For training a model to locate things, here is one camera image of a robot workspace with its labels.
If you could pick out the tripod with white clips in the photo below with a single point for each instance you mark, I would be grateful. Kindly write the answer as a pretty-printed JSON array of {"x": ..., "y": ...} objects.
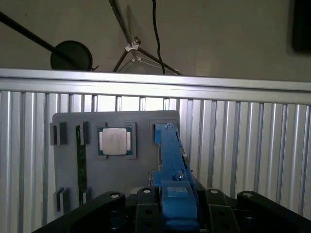
[{"x": 131, "y": 45}]

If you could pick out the green RAM stick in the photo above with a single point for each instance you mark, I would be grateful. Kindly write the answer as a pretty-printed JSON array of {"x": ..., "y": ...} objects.
[{"x": 82, "y": 165}]

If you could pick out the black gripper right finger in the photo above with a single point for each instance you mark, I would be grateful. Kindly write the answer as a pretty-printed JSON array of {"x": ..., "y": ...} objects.
[{"x": 218, "y": 218}]

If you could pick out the black stand with round base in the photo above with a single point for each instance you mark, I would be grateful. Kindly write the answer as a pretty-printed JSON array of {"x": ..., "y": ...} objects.
[{"x": 73, "y": 55}]

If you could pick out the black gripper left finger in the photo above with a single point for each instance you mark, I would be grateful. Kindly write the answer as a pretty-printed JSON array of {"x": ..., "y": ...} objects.
[{"x": 145, "y": 213}]

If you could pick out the silver CPU chip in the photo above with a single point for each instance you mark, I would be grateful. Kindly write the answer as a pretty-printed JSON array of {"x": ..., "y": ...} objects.
[{"x": 114, "y": 140}]

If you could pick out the black panel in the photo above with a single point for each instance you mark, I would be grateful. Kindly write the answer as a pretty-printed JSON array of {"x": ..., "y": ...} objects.
[{"x": 302, "y": 24}]

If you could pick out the grey parts rack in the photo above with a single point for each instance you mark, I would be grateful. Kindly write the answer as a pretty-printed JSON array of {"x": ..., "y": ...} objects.
[{"x": 116, "y": 174}]

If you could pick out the hard disk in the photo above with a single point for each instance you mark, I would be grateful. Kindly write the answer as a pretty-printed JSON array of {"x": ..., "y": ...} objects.
[{"x": 175, "y": 155}]

